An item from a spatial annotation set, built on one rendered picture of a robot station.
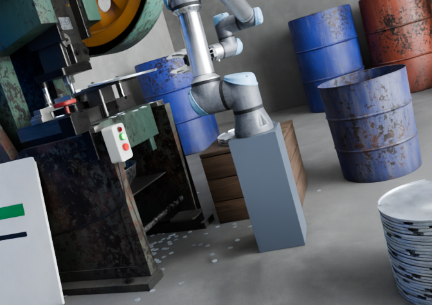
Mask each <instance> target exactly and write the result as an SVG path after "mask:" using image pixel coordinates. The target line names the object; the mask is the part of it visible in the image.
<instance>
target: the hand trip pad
mask: <svg viewBox="0 0 432 305"><path fill-rule="evenodd" d="M75 102H76V100H75V98H72V99H70V100H66V101H63V102H59V103H56V104H54V105H53V107H54V108H55V109H56V108H58V107H62V106H64V110H65V112H66V114H68V113H70V110H69V107H68V105H69V104H73V103H75Z"/></svg>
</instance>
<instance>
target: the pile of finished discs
mask: <svg viewBox="0 0 432 305"><path fill-rule="evenodd" d="M234 135H235V133H234V129H232V130H229V131H228V133H222V134H221V135H219V136H218V142H219V145H221V146H229V144H228V142H229V141H230V140H231V139H232V138H233V136H234Z"/></svg>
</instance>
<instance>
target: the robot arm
mask: <svg viewBox="0 0 432 305"><path fill-rule="evenodd" d="M220 1H221V2H222V3H223V4H224V5H225V6H226V7H227V8H228V10H229V11H230V12H231V13H232V14H233V15H228V13H223V14H219V15H216V16H214V17H213V22H214V27H215V30H216V33H217V37H218V40H219V42H218V43H215V44H211V45H209V46H208V43H207V40H206V36H205V32H204V28H203V23H202V20H201V16H200V13H199V11H200V9H201V7H202V4H201V0H163V2H164V3H165V6H166V8H167V9H168V10H171V11H172V13H173V14H174V15H175V16H177V18H178V21H179V25H180V28H181V33H182V36H183V40H184V45H185V48H186V49H182V50H179V51H177V52H175V53H173V54H171V55H169V56H168V57H167V58H166V60H170V59H176V58H179V59H183V60H184V65H182V66H181V67H180V68H177V69H176V70H172V71H171V72H170V73H174V74H177V73H188V72H192V75H193V80H192V82H191V87H192V88H191V89H190V90H189V91H188V99H189V102H190V105H191V107H192V109H193V110H194V111H195V112H196V113H197V114H198V115H200V116H206V115H212V114H215V113H220V112H223V111H228V110H231V109H232V110H233V114H234V117H235V123H234V133H235V138H246V137H250V136H254V135H258V134H261V133H264V132H266V131H269V130H271V129H272V128H273V127H274V126H273V122H272V120H271V119H270V117H269V115H268V114H267V113H266V111H265V109H264V106H263V103H262V99H261V96H260V92H259V88H258V82H257V80H256V78H255V75H254V74H253V73H252V72H243V73H234V74H231V75H226V76H224V78H223V79H224V80H221V78H220V76H218V75H217V74H215V72H214V68H213V64H212V62H213V61H216V60H217V61H220V60H221V59H225V58H228V57H233V56H235V55H238V54H240V53H241V52H242V49H243V46H242V42H241V41H240V39H239V38H235V36H234V32H237V31H240V30H244V29H246V28H250V27H253V26H256V25H259V24H262V23H263V16H262V12H261V10H260V9H259V7H256V8H252V7H250V6H249V4H248V3H247V2H246V0H220Z"/></svg>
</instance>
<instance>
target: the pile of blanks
mask: <svg viewBox="0 0 432 305"><path fill-rule="evenodd" d="M379 213H380V212H379ZM380 217H381V222H382V227H383V232H384V236H385V239H386V246H387V251H388V253H389V258H390V262H391V267H392V270H393V274H394V277H395V282H396V285H397V289H398V291H399V293H400V294H401V295H402V296H403V297H404V298H405V299H406V300H408V301H410V302H411V303H413V304H415V305H432V223H410V222H403V221H397V220H394V219H390V218H388V217H386V216H384V215H382V214H381V213H380Z"/></svg>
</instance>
